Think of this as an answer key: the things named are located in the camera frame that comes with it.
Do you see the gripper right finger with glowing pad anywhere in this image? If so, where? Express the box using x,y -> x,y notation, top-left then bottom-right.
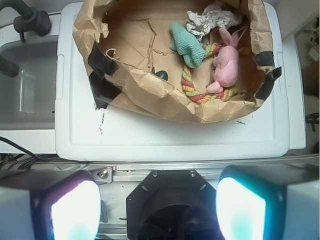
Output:
215,164 -> 320,240

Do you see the pink plush bunny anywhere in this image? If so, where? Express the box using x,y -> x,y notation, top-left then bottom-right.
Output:
206,28 -> 240,94

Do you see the crumpled white paper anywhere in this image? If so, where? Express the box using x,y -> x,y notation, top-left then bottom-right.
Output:
186,2 -> 244,42

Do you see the aluminium frame rail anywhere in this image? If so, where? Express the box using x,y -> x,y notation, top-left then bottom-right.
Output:
3,153 -> 320,184

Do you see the white plastic bin lid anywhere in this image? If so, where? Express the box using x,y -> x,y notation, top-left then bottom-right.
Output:
55,2 -> 290,163

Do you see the brown paper bag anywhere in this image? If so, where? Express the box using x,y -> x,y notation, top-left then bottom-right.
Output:
73,0 -> 282,124

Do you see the multicolour rope toy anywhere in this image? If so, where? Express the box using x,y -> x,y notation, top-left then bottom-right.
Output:
181,42 -> 239,104

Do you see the black cable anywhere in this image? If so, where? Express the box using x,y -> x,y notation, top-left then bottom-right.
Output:
0,136 -> 57,168

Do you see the green plastic pickle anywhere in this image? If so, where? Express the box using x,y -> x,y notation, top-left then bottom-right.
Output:
154,70 -> 169,81

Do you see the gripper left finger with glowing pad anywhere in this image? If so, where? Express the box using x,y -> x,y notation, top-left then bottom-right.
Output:
0,170 -> 101,240

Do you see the teal knitted cloth toy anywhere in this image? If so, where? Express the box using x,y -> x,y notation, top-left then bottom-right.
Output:
169,21 -> 205,69

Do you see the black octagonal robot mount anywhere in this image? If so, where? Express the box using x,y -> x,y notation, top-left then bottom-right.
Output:
126,169 -> 224,240

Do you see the clear plastic bin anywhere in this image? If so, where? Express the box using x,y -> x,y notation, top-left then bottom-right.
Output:
0,35 -> 58,131

